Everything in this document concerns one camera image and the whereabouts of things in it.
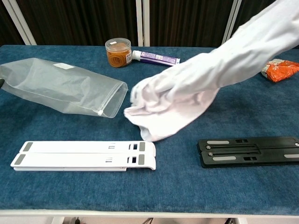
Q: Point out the dark pleated curtain panel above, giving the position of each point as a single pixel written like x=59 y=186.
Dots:
x=187 y=21
x=254 y=11
x=81 y=21
x=7 y=28

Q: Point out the clear jar of rubber bands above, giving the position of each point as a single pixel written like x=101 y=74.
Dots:
x=118 y=54

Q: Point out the white folding laptop stand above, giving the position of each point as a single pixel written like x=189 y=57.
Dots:
x=81 y=156

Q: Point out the white clothes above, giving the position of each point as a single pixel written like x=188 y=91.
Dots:
x=187 y=84

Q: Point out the orange white snack packet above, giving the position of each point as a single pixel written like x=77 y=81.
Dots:
x=282 y=71

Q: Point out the black folding laptop stand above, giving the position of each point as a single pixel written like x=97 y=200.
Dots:
x=247 y=151

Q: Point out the purple white toothpaste tube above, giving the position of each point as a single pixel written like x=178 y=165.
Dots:
x=156 y=58

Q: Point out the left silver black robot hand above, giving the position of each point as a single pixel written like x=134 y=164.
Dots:
x=1 y=84

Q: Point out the translucent plastic zipper bag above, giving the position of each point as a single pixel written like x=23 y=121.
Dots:
x=58 y=86

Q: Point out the blue table mat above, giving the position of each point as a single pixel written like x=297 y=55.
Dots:
x=163 y=186

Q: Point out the white frame post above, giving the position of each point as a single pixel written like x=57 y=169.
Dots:
x=21 y=23
x=143 y=23
x=231 y=18

